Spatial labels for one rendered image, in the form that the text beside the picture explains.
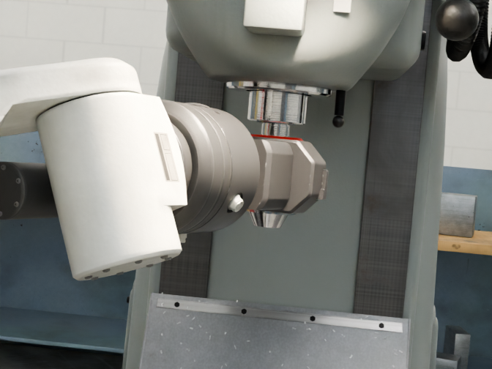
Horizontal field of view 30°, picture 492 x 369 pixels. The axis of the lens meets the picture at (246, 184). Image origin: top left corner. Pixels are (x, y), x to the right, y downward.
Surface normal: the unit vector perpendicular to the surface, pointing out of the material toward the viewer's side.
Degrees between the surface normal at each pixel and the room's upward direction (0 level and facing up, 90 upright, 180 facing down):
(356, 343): 64
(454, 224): 90
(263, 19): 90
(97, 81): 72
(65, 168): 92
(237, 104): 90
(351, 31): 104
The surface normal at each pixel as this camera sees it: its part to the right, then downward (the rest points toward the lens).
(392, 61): -0.13, 0.74
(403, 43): 0.06, 0.06
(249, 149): 0.85, -0.32
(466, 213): -0.29, 0.03
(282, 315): -0.04, -0.41
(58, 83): 0.39, -0.23
